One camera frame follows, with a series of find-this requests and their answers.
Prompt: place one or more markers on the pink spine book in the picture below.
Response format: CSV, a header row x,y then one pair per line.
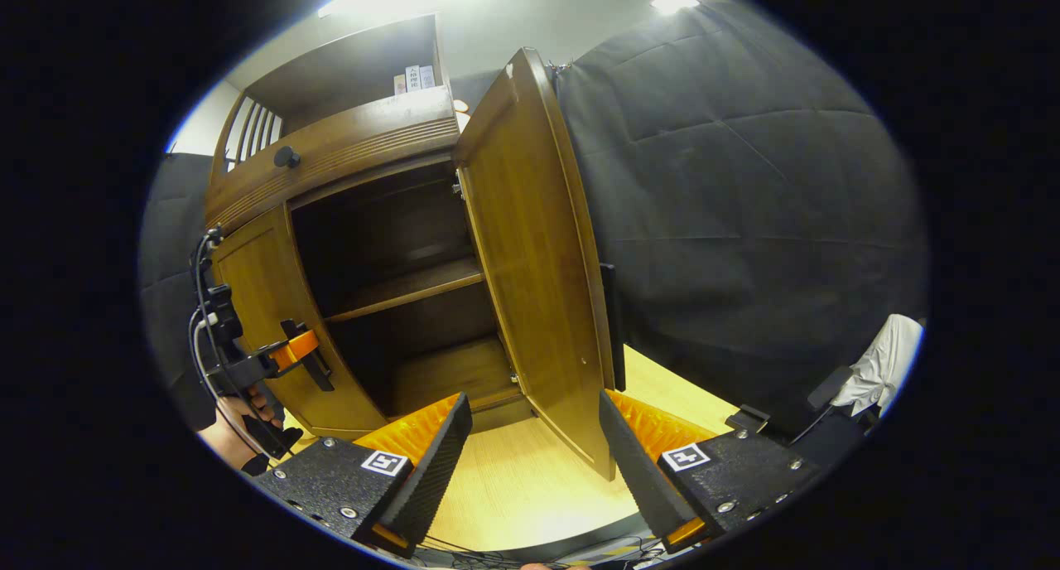
x,y
400,84

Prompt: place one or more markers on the black round drawer knob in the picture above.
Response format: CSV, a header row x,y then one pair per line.
x,y
287,156

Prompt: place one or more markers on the wooden inner shelf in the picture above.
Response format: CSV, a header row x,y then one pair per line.
x,y
406,288

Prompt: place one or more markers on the wooden drawer front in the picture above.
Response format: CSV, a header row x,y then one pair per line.
x,y
331,152

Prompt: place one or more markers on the grey spine book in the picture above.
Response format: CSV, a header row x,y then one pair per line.
x,y
427,77

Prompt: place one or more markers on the small ceiling light panel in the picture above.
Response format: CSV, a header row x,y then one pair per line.
x,y
673,2

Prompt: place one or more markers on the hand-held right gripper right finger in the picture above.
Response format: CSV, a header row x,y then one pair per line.
x,y
642,479

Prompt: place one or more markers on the wooden double-door shoe cabinet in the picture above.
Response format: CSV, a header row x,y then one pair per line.
x,y
348,139

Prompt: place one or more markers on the wooden shoe cabinet door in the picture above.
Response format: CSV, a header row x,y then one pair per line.
x,y
265,280
538,263

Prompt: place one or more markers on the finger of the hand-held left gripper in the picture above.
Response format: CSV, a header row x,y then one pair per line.
x,y
294,350

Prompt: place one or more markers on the white spine book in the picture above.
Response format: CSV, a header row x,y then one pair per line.
x,y
412,79

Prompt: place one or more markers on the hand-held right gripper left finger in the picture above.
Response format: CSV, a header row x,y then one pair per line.
x,y
435,475

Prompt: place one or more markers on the white cloth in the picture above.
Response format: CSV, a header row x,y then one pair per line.
x,y
882,363

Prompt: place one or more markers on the black backdrop cloth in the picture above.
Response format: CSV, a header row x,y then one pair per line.
x,y
745,222

